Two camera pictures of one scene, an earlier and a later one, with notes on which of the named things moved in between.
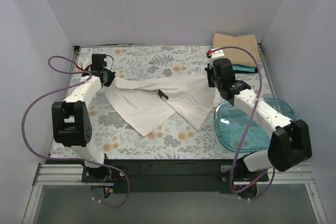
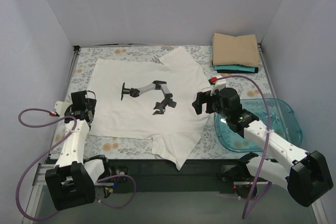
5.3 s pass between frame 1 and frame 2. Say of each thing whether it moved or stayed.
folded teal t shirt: stayed
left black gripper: moved
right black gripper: moved
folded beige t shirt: stayed
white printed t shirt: moved
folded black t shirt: stayed
